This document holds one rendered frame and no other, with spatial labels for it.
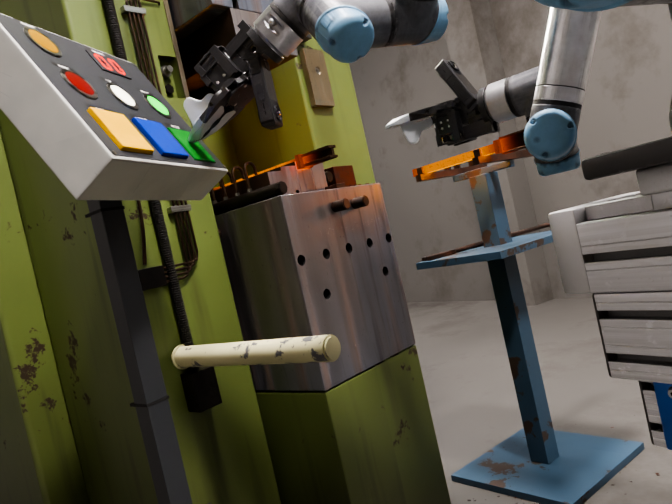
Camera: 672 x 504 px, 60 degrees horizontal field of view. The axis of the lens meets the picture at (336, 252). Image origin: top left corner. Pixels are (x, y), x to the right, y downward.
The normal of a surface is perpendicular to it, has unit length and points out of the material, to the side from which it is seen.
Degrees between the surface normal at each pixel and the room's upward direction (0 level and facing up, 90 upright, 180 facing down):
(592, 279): 90
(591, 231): 90
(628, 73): 90
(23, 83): 90
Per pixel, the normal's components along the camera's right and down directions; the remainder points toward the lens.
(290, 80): -0.63, 0.16
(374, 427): 0.74, -0.15
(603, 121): -0.84, 0.20
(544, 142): -0.37, 0.08
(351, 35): 0.43, 0.68
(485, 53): 0.49, -0.09
